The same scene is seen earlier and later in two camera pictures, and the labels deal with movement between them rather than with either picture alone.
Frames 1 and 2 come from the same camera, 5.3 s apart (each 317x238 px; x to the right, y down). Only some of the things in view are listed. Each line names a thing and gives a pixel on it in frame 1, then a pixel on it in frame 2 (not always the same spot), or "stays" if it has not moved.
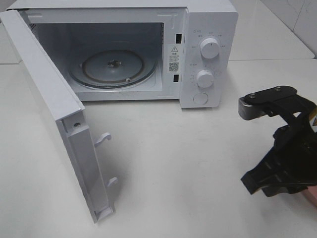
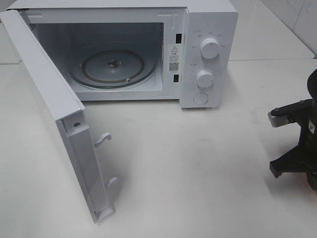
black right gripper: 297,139 -> 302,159
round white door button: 200,98 stays
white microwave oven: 144,50 stays
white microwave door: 67,110 stays
